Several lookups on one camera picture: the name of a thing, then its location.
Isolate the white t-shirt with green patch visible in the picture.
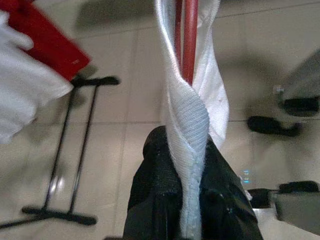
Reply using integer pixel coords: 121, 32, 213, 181
153, 0, 231, 240

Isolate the red t-shirt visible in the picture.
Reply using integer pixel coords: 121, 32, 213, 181
0, 0, 91, 82

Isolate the red plastic hanger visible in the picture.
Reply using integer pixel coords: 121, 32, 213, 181
174, 0, 200, 83

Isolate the white printed t-shirt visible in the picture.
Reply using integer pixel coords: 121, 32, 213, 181
0, 11, 73, 145

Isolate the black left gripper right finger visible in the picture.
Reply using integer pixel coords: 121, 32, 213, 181
199, 138, 264, 240

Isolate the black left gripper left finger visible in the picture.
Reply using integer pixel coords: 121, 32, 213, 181
121, 125, 186, 240

